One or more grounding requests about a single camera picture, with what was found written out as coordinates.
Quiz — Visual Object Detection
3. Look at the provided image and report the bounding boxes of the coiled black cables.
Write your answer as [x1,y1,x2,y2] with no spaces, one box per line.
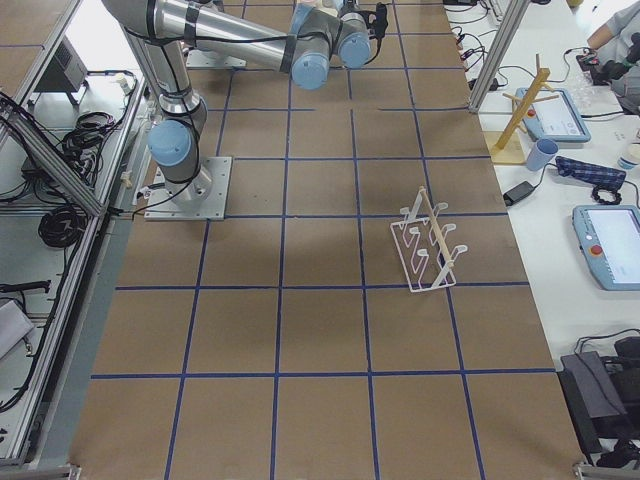
[38,205,87,249]

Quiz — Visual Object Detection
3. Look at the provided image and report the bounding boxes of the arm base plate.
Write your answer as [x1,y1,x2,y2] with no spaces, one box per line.
[186,49,246,70]
[143,157,233,221]

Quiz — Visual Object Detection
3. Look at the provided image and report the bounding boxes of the near blue teach pendant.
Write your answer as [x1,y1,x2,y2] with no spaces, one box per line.
[572,205,639,291]

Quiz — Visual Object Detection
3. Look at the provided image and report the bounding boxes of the blue cup on desk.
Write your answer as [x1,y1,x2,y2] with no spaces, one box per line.
[525,138,559,171]

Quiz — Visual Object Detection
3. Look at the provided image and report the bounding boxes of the aluminium frame post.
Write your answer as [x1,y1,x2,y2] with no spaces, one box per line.
[469,0,530,113]

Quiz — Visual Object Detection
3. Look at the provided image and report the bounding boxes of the person forearm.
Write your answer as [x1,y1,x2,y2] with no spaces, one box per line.
[587,13,624,49]

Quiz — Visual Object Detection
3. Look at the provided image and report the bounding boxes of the cream plastic tray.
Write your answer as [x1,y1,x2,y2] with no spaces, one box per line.
[321,0,344,11]

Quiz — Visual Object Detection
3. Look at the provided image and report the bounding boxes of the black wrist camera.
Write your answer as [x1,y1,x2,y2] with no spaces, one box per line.
[372,2,388,41]

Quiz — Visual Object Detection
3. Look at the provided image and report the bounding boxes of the white wire cup rack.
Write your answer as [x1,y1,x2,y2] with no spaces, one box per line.
[390,186,468,293]

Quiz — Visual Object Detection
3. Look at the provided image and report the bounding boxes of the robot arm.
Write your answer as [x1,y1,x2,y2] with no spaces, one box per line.
[104,1,388,208]

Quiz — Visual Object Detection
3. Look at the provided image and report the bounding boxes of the far blue teach pendant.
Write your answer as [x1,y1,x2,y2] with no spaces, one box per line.
[523,88,591,143]

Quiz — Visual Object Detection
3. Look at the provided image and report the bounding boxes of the blue teach pendant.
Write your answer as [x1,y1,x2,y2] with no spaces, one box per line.
[572,205,639,291]
[523,88,591,143]

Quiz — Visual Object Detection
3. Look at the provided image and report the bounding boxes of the wooden mug tree stand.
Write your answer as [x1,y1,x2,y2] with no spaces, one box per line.
[483,55,559,165]

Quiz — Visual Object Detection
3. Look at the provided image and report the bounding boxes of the black bead bracelet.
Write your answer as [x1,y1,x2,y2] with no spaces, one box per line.
[592,184,623,205]

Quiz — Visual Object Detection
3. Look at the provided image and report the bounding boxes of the blue checkered cloth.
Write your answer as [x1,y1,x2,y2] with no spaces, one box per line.
[555,156,626,191]

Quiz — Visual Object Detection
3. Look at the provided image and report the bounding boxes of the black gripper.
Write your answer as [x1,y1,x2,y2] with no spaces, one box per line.
[339,0,367,16]

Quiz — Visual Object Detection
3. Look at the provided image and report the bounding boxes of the white paper cup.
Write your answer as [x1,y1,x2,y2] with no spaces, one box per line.
[618,143,640,170]

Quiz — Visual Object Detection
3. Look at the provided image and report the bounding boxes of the black power adapter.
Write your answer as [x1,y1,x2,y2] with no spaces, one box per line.
[502,181,536,207]

